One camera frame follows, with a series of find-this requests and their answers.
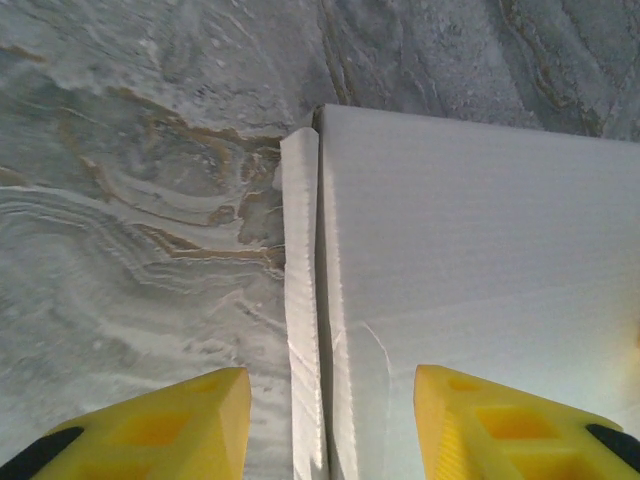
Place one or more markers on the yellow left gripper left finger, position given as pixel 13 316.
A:
pixel 165 435

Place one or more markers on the white paper box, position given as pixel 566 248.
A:
pixel 475 240

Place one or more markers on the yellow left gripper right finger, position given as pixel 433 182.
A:
pixel 500 435

